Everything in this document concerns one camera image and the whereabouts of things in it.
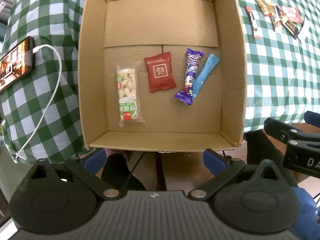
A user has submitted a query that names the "red square snack packet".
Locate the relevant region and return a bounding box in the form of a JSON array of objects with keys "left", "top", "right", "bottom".
[{"left": 144, "top": 52, "right": 176, "bottom": 92}]

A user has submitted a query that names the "blue snack stick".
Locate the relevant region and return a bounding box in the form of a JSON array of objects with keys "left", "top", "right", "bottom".
[{"left": 193, "top": 54, "right": 220, "bottom": 99}]

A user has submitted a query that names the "purple snack bar wrapper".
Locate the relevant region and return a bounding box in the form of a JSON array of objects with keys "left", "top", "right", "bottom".
[{"left": 174, "top": 48, "right": 204, "bottom": 106}]

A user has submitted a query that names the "peanut snack pack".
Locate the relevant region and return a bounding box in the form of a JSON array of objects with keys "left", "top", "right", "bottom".
[{"left": 117, "top": 61, "right": 145, "bottom": 127}]

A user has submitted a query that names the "black smartphone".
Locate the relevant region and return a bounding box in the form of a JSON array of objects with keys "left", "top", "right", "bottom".
[{"left": 1, "top": 36, "right": 35, "bottom": 92}]

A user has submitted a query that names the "silver snack pouch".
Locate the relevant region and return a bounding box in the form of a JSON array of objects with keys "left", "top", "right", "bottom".
[{"left": 270, "top": 11, "right": 281, "bottom": 33}]

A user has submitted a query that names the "green checkered cloth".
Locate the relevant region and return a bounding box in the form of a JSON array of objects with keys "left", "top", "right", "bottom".
[{"left": 1, "top": 0, "right": 319, "bottom": 164}]

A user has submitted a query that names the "white charging cable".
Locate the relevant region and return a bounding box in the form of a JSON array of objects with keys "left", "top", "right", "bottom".
[{"left": 15, "top": 44, "right": 62, "bottom": 160}]

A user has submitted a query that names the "red white slim bar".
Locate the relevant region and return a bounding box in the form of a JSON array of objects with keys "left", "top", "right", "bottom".
[{"left": 245, "top": 6, "right": 262, "bottom": 39}]

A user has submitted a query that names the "cardboard box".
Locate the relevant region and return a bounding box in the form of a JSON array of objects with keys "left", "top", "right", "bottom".
[{"left": 78, "top": 0, "right": 247, "bottom": 152}]

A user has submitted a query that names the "blue gloved hand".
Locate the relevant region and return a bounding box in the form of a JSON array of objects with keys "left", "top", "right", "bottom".
[{"left": 290, "top": 187, "right": 320, "bottom": 240}]

